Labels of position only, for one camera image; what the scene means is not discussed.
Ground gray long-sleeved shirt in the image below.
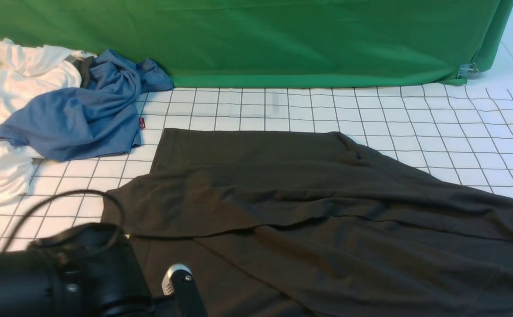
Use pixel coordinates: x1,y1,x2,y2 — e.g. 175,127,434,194
109,129,513,317

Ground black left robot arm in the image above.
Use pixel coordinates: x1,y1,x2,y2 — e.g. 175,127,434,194
0,223,155,317

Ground blue t-shirt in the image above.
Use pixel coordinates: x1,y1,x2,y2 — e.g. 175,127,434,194
0,50,174,161

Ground white t-shirt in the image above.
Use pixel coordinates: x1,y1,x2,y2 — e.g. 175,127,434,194
0,39,95,203

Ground green backdrop cloth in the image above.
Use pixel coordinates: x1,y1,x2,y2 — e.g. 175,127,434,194
0,0,513,88

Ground white grid table cloth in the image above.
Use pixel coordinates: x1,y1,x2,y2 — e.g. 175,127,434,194
0,84,513,317

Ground metal binder clip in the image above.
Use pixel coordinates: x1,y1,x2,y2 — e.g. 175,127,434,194
456,63,480,80

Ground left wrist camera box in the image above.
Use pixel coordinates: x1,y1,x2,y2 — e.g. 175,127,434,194
161,263,208,317

